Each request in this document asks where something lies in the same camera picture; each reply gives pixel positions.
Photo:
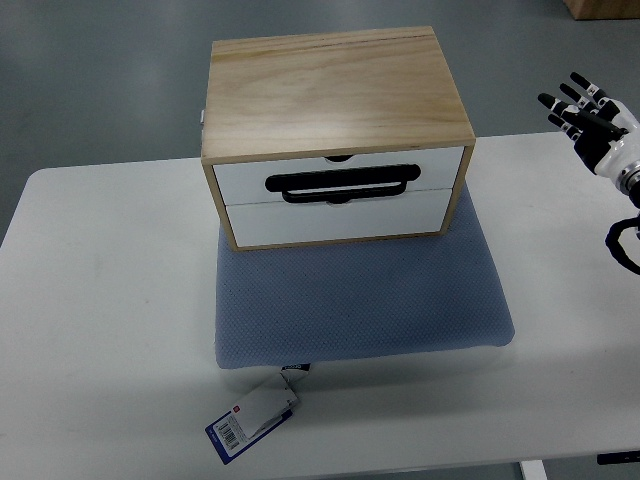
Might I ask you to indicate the blue grey cushion mat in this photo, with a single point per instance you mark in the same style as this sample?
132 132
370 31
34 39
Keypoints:
305 305

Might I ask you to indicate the white blue product tag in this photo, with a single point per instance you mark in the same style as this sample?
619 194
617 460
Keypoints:
252 417

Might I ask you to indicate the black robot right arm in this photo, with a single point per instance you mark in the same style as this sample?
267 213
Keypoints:
628 184

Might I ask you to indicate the black table control panel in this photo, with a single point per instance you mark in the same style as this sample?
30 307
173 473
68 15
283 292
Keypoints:
618 458

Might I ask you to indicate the white table leg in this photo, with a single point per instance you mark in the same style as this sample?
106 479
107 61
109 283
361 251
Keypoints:
533 470

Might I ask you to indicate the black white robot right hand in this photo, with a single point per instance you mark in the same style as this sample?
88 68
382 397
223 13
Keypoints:
604 132

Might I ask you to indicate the wooden drawer cabinet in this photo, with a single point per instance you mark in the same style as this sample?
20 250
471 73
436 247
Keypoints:
332 95

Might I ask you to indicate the black drawer handle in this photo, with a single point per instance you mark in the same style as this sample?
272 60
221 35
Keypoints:
343 185

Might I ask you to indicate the white drawer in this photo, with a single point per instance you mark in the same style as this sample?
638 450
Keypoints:
284 223
244 183

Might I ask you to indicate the cardboard box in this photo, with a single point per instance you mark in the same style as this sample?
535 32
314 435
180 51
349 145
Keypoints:
603 9

